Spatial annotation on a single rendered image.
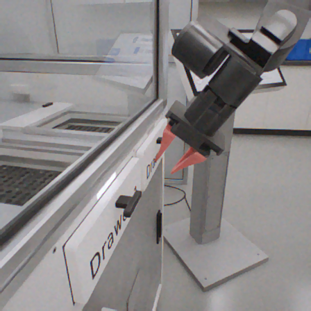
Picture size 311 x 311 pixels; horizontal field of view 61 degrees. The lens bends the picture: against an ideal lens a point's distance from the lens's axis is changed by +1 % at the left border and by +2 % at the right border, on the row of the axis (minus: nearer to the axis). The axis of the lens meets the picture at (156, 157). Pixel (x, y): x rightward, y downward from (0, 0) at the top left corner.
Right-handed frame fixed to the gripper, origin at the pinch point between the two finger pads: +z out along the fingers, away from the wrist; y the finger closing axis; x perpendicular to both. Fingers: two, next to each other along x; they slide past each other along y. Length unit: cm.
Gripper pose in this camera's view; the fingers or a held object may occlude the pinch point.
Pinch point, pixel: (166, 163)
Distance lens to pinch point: 45.7
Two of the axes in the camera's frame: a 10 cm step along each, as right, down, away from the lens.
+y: -8.1, -5.8, -0.8
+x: -2.3, 4.3, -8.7
